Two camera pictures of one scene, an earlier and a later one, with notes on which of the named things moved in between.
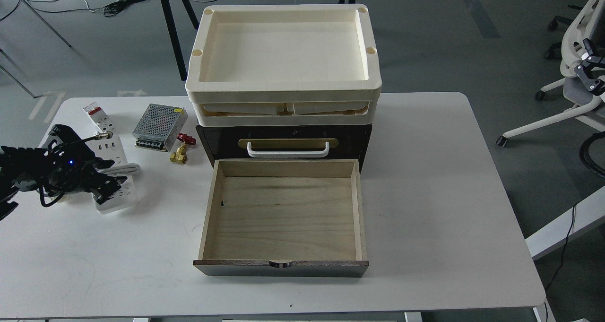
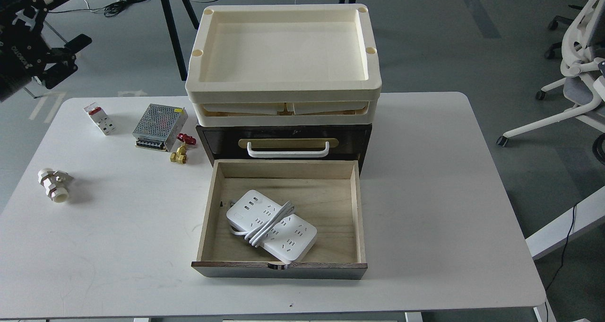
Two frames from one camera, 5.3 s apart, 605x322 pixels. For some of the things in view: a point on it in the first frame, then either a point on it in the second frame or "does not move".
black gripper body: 65,168 → 25,54
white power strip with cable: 125,198 → 280,231
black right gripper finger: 102,187 → 78,43
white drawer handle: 288,154 does not move
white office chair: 583,66 does not move
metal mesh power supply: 159,126 does not move
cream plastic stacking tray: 292,65 does not move
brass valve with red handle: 180,156 does not move
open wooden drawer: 284,218 does not move
